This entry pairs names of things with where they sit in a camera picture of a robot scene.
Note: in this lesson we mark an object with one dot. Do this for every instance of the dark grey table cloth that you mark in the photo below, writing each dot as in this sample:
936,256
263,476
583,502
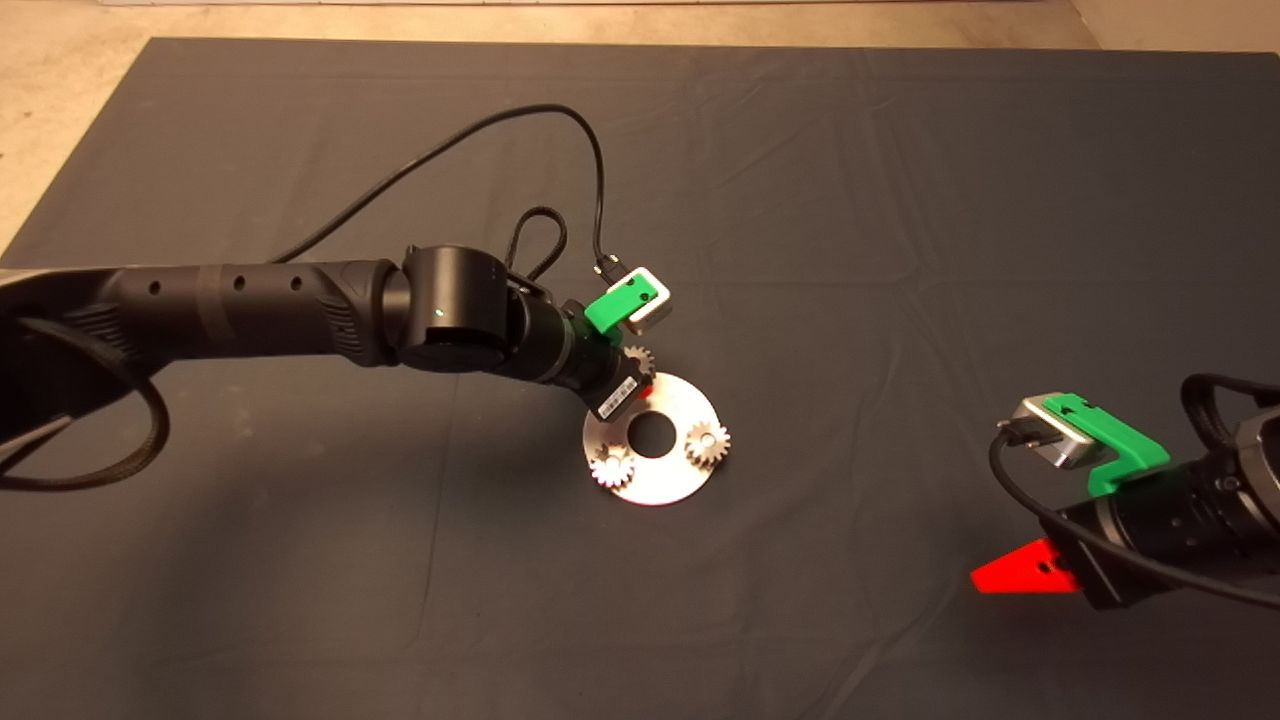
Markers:
800,150

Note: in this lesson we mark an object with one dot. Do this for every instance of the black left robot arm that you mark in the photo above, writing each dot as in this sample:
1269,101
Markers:
250,310

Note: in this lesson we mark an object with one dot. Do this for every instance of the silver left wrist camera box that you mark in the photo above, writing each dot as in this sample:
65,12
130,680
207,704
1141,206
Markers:
655,305

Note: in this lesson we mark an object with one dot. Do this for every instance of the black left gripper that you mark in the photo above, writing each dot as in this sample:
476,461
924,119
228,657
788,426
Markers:
605,385

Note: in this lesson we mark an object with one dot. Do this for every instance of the round metal carrier plate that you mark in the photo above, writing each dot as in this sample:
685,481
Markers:
665,480

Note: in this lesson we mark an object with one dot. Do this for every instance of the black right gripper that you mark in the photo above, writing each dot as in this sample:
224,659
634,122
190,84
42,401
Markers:
1140,540

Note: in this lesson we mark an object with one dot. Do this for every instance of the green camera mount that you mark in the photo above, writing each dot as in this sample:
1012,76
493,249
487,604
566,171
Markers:
1125,440
615,305

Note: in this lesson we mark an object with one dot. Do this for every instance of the green right camera mount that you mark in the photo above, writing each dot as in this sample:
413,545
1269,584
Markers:
1125,440

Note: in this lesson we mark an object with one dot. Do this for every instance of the green left camera mount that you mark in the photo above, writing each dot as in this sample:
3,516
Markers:
615,305

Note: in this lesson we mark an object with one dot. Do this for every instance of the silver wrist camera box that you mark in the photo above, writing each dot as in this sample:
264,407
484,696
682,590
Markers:
1050,435
655,305

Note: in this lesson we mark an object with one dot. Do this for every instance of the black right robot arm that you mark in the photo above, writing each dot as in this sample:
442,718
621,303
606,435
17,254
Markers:
1255,500

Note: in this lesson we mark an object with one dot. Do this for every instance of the small steel planetary gear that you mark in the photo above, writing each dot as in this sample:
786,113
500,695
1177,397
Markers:
707,443
640,357
612,467

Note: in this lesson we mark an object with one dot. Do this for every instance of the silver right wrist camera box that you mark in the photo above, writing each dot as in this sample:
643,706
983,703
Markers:
1050,435

